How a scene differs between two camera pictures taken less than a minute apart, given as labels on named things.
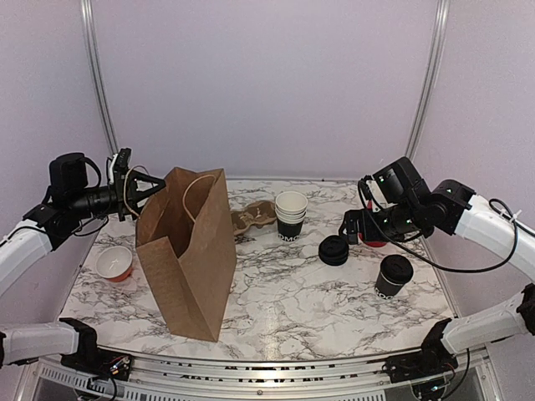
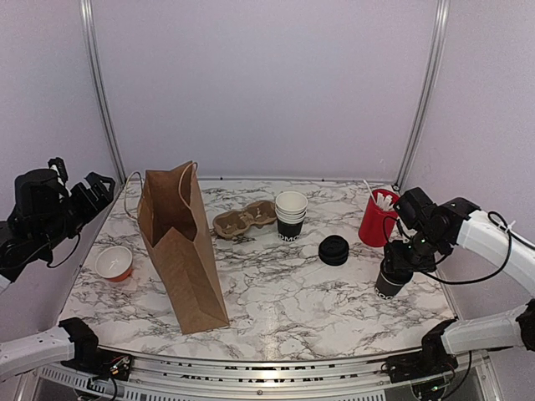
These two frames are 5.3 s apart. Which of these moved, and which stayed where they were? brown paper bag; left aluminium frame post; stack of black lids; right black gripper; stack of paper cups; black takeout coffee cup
Moved: right black gripper; brown paper bag
Stayed: stack of black lids; stack of paper cups; left aluminium frame post; black takeout coffee cup
